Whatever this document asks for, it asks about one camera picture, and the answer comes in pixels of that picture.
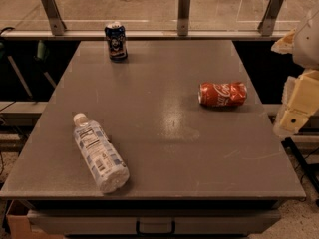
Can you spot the cardboard box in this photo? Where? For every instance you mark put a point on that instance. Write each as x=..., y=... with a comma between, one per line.
x=20, y=227

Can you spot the blue pepsi can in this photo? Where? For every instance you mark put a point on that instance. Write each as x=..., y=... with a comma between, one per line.
x=116, y=39

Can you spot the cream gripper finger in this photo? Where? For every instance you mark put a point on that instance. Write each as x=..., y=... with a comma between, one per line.
x=285, y=44
x=300, y=101

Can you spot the middle metal bracket post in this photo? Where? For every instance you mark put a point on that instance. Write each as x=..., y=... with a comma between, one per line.
x=183, y=17

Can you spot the left metal bracket post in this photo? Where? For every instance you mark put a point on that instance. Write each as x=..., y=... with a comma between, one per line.
x=56, y=23

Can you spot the red coca-cola can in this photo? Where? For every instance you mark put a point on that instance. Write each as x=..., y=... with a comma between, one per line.
x=222, y=95

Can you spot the right metal bracket post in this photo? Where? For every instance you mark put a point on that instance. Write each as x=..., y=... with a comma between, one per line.
x=267, y=24

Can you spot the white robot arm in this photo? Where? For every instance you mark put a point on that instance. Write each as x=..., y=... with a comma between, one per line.
x=306, y=41

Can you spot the grey drawer with handle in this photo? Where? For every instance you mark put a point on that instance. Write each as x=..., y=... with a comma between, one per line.
x=164, y=223

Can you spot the clear plastic water bottle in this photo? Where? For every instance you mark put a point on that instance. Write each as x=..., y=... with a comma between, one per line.
x=106, y=165

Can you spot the metal bracket post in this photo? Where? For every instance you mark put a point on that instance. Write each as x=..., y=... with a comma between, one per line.
x=267, y=24
x=56, y=23
x=183, y=17

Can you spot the metal rail beam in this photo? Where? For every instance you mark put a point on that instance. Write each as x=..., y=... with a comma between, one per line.
x=142, y=35

